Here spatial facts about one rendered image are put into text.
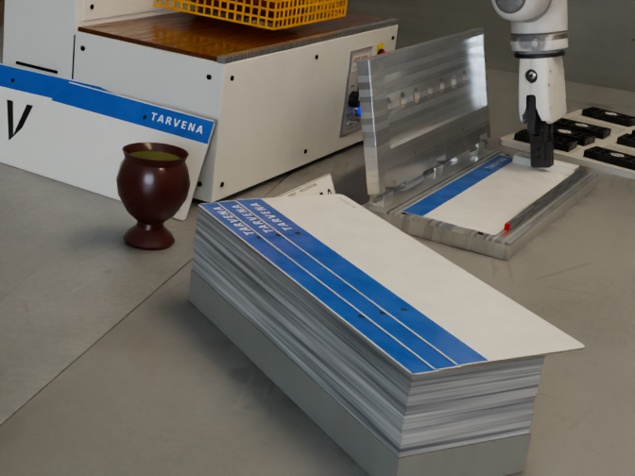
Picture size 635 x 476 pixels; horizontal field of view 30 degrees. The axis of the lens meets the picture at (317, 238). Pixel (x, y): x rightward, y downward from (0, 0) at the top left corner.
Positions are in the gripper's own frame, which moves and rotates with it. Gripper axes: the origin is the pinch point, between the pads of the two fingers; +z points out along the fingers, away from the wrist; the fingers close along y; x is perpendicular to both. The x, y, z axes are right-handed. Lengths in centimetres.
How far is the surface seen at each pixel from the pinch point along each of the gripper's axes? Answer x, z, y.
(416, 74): 11.6, -14.9, -20.7
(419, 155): 10.2, -4.1, -24.5
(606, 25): 39, -3, 205
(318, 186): 15.5, -3.9, -44.8
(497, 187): 2.3, 2.2, -14.7
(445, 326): -18, -2, -88
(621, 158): -7.5, 4.3, 19.8
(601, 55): 41, 7, 205
